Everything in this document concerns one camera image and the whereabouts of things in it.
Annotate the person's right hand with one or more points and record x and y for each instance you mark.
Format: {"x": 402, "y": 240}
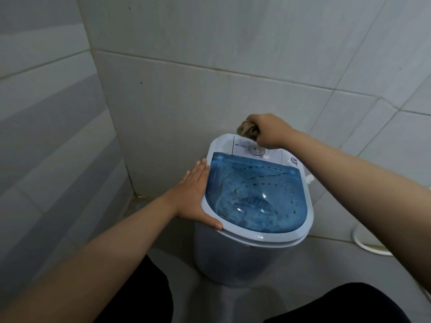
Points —
{"x": 274, "y": 131}

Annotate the person's left hand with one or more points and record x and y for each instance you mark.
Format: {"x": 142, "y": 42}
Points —
{"x": 190, "y": 198}

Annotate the person's right fingers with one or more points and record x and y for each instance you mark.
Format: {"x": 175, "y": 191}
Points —
{"x": 261, "y": 126}

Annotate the person's left thumb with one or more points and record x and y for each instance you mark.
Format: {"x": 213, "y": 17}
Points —
{"x": 211, "y": 223}

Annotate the brown cloth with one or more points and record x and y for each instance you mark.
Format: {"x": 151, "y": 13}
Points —
{"x": 245, "y": 130}

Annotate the white mini washing machine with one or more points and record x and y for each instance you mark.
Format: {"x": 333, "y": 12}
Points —
{"x": 232, "y": 259}

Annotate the person's right forearm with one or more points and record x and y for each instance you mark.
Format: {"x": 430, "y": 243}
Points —
{"x": 363, "y": 191}

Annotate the person's left forearm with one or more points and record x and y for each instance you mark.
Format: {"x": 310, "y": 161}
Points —
{"x": 94, "y": 262}

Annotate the white round timer dial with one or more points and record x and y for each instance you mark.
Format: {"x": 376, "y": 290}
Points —
{"x": 256, "y": 150}

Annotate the blue transparent washer lid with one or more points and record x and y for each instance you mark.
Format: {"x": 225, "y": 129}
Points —
{"x": 283, "y": 211}

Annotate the person's left leg black trousers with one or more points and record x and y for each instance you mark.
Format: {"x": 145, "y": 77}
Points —
{"x": 155, "y": 292}

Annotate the person's leg black trousers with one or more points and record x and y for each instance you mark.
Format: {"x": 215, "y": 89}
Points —
{"x": 155, "y": 292}
{"x": 340, "y": 306}

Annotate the person's right leg black trousers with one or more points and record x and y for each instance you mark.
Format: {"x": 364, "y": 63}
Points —
{"x": 340, "y": 306}

